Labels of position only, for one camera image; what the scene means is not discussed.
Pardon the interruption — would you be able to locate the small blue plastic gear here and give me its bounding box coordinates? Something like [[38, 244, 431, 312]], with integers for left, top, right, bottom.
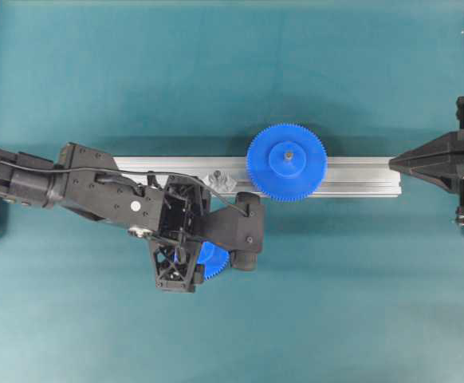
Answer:
[[197, 242, 230, 280]]

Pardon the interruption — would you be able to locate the silver shaft mounting bracket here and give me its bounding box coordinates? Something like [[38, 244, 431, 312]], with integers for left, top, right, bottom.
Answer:
[[204, 170, 237, 193]]

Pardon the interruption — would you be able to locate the black camera cable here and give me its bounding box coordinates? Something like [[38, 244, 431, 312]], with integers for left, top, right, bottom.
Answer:
[[0, 157, 249, 219]]

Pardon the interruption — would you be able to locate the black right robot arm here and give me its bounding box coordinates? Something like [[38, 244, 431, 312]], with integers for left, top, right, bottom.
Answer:
[[0, 143, 210, 293]]

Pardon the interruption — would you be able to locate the large blue plastic gear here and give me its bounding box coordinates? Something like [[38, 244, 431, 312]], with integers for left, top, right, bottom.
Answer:
[[246, 124, 328, 202]]

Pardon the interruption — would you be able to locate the aluminium extrusion rail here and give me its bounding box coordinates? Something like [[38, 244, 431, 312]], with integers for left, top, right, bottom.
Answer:
[[114, 156, 402, 198]]

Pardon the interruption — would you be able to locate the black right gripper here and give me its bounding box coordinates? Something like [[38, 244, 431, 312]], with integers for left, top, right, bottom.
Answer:
[[42, 143, 210, 293]]

